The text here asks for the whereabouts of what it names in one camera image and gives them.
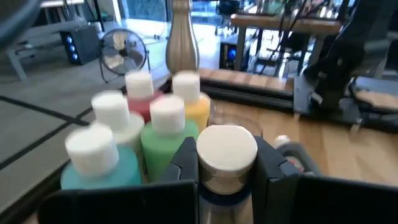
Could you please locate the large yellow paint bottle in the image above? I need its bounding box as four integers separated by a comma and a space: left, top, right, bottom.
172, 70, 212, 133

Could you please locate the red paint bottle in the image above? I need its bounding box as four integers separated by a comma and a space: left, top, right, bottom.
124, 70, 162, 124

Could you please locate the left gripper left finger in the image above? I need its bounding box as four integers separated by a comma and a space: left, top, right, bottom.
37, 136, 200, 224

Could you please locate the wooden background table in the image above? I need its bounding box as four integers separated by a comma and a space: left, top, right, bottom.
229, 14, 343, 74

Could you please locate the teal paint bottle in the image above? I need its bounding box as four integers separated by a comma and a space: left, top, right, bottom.
60, 123, 142, 190

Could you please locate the grey background bench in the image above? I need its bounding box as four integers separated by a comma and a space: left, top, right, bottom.
4, 18, 90, 82

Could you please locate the black floor fan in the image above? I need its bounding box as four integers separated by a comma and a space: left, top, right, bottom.
98, 27, 150, 84

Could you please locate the white paint bottle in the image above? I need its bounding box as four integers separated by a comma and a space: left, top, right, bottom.
91, 90, 146, 150

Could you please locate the green paint bottle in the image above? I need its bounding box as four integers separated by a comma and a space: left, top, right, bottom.
140, 95, 200, 183

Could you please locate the black computer tower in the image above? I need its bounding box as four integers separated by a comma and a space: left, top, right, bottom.
219, 42, 246, 71
58, 24, 101, 66

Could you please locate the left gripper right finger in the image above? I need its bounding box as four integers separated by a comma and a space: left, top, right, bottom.
251, 136, 398, 224

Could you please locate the small blue paint bottle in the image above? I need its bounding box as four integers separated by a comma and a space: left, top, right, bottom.
195, 124, 259, 224

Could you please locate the clear plastic bin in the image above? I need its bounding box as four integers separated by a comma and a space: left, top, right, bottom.
210, 107, 265, 139

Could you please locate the table lamp white shade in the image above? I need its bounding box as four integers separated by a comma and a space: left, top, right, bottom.
164, 0, 200, 75

